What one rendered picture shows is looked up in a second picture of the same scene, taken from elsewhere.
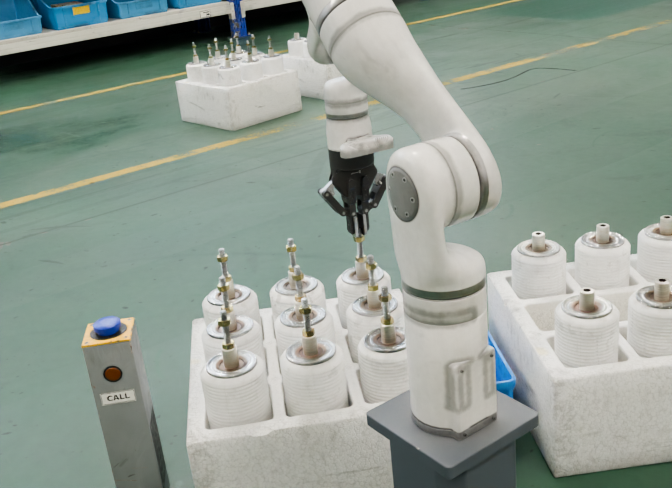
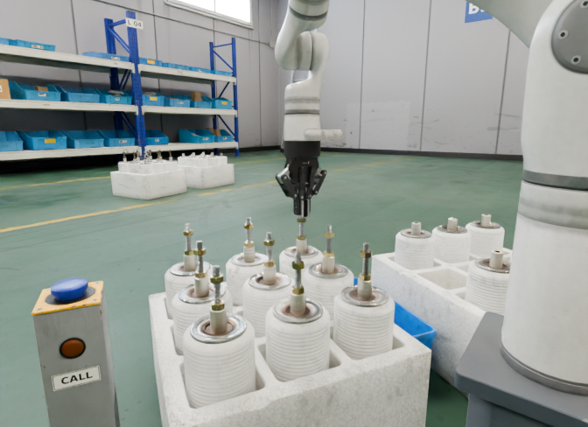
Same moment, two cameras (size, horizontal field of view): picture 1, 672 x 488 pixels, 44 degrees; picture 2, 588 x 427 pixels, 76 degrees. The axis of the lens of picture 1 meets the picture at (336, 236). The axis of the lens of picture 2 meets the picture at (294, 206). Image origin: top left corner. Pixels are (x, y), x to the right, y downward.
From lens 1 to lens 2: 74 cm
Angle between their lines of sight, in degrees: 20
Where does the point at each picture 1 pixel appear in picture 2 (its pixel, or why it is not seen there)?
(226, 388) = (220, 355)
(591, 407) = not seen: hidden behind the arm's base
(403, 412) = (500, 367)
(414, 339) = (571, 258)
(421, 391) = (567, 334)
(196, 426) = (178, 405)
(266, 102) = (167, 185)
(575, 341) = (498, 292)
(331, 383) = (324, 341)
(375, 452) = (364, 411)
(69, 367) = (15, 350)
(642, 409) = not seen: hidden behind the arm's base
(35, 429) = not seen: outside the picture
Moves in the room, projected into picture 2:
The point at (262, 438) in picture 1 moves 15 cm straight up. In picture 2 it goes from (260, 412) to (257, 301)
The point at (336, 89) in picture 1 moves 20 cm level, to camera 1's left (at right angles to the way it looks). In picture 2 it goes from (300, 87) to (191, 83)
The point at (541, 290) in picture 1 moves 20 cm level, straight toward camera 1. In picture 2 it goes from (423, 262) to (465, 300)
